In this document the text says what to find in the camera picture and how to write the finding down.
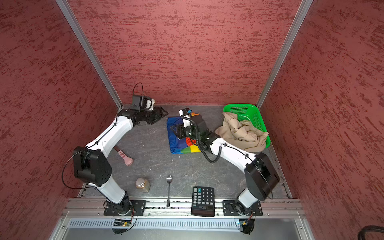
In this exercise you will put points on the black calculator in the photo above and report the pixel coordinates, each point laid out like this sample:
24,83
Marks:
203,202

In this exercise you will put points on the aluminium front rail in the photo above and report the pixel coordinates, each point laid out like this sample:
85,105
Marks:
93,207

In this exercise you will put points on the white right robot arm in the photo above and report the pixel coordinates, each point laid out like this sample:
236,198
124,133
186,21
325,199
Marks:
260,175

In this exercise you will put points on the green plastic basket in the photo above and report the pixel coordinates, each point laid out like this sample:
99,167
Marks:
250,113

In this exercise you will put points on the aluminium corner post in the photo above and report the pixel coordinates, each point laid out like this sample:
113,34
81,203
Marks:
290,37
79,33

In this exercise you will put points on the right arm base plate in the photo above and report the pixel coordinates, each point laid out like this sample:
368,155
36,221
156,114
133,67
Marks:
229,207

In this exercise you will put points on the circuit board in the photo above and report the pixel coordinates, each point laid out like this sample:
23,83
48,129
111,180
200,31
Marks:
121,223
246,226

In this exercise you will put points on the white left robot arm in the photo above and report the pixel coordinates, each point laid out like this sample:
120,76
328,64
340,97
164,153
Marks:
90,162

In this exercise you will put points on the metal spoon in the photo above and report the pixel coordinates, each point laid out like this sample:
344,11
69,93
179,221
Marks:
169,181

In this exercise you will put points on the right circuit board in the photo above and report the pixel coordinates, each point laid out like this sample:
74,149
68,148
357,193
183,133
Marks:
246,226

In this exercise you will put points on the rainbow striped shorts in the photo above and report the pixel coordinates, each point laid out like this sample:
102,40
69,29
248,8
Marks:
178,141

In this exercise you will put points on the aluminium corner post left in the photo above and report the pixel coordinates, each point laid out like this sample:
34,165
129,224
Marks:
79,33

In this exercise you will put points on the small amber glass jar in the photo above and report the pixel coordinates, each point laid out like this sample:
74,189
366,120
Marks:
143,184

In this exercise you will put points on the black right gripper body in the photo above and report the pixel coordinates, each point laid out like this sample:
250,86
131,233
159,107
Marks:
190,131

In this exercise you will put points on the pink cat paw scoop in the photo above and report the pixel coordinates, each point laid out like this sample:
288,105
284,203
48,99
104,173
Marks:
127,160

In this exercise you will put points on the beige shorts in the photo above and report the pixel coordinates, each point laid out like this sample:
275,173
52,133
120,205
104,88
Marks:
242,134

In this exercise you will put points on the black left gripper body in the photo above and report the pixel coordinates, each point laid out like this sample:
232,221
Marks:
152,117

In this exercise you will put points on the aluminium corner post right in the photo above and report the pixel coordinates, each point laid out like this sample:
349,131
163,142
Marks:
290,37

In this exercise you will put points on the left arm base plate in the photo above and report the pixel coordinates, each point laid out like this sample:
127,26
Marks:
138,207

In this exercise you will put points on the left circuit board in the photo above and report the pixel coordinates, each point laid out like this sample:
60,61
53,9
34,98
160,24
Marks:
121,223

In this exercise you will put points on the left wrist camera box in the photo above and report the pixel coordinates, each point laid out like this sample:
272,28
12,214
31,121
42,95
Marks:
142,103

